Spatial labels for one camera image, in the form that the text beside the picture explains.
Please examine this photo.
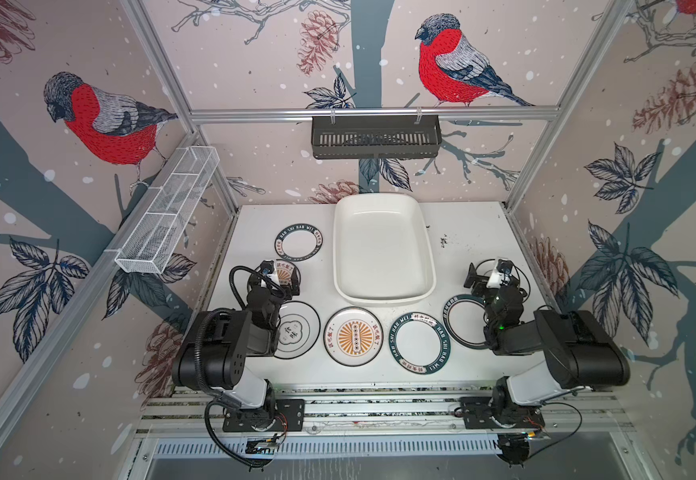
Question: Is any white plastic bin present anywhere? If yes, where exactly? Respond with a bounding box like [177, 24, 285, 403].
[332, 193, 437, 307]

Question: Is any orange sunburst plate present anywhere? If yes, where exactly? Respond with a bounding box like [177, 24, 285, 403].
[323, 307, 384, 367]
[274, 259, 301, 297]

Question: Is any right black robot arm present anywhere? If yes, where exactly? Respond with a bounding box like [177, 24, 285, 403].
[464, 259, 631, 426]

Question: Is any orange sunburst plate centre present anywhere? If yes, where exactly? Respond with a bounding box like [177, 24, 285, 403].
[323, 307, 384, 367]

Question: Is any black wire wall shelf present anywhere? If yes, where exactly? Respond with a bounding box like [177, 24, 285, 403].
[311, 115, 442, 160]

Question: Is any green rim plate far left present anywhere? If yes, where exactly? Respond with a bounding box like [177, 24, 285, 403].
[274, 223, 324, 263]

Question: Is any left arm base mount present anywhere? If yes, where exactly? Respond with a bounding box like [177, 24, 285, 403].
[222, 399, 305, 433]

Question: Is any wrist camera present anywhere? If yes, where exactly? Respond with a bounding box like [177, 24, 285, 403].
[487, 259, 514, 289]
[257, 260, 276, 276]

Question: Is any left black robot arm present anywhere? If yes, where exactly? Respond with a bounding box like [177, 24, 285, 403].
[171, 261, 291, 429]

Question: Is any orange sunburst plate left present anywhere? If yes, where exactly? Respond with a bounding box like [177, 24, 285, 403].
[274, 259, 301, 297]

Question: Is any white clover plate black rim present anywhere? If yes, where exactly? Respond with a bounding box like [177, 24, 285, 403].
[274, 301, 321, 360]

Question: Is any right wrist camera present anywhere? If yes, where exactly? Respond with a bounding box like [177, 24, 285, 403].
[487, 259, 514, 289]

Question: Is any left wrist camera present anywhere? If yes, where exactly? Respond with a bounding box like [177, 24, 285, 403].
[257, 260, 276, 276]

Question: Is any white mesh wall basket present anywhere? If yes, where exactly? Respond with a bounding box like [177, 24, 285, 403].
[116, 146, 219, 274]

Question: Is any aluminium mounting rail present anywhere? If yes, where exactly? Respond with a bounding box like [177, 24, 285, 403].
[133, 385, 636, 438]

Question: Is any green red rim plate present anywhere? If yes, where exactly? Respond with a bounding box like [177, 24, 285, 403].
[442, 294, 488, 350]

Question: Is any green rim hao wei plate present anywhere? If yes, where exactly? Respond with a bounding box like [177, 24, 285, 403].
[388, 312, 452, 375]

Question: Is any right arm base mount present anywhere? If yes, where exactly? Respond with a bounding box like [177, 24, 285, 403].
[459, 396, 545, 430]

